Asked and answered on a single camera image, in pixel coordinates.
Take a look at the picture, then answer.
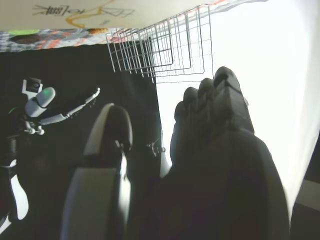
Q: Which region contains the beige book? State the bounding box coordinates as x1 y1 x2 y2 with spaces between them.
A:
0 0 208 31

